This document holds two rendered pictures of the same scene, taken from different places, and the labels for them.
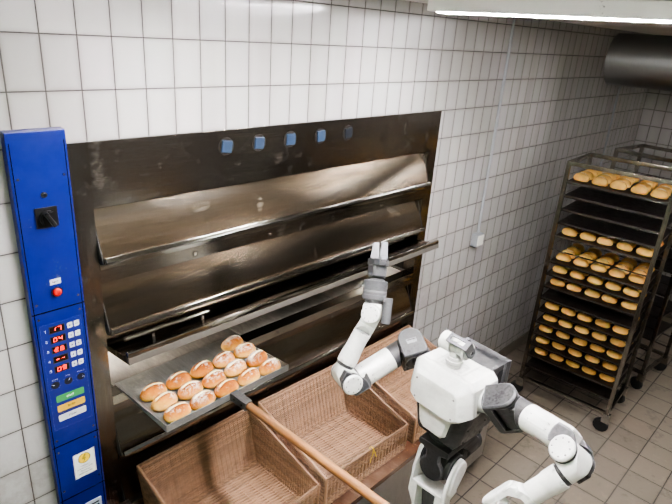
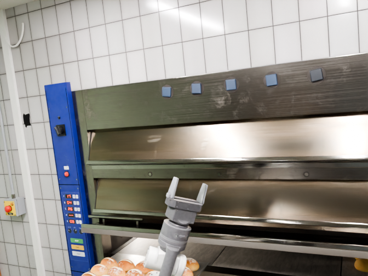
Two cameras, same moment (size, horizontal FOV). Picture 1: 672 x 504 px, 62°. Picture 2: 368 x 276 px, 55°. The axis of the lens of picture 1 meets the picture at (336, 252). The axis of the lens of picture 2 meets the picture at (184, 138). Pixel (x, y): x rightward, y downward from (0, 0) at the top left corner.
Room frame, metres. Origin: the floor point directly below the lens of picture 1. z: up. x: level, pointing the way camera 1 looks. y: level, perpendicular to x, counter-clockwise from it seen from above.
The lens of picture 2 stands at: (1.59, -1.18, 2.00)
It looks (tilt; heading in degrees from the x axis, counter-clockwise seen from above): 6 degrees down; 73
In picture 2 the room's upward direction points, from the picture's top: 6 degrees counter-clockwise
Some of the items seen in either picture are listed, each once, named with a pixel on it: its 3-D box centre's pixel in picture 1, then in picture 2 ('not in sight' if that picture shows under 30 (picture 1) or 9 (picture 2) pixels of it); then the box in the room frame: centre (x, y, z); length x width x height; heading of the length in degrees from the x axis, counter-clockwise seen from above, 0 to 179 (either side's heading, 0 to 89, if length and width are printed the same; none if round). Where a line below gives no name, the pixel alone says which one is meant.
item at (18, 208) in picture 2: not in sight; (14, 206); (1.19, 1.15, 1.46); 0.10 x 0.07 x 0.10; 137
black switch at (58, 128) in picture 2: (48, 211); (58, 126); (1.51, 0.83, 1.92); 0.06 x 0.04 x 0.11; 137
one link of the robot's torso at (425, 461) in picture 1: (452, 445); not in sight; (1.74, -0.50, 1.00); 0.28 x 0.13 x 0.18; 137
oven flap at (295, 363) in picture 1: (295, 349); not in sight; (2.32, 0.16, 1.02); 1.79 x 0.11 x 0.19; 137
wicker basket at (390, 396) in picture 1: (410, 378); not in sight; (2.59, -0.46, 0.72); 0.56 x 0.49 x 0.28; 138
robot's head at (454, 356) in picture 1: (455, 347); not in sight; (1.68, -0.43, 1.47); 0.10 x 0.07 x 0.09; 41
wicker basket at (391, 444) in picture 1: (333, 425); not in sight; (2.15, -0.05, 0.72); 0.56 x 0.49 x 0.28; 136
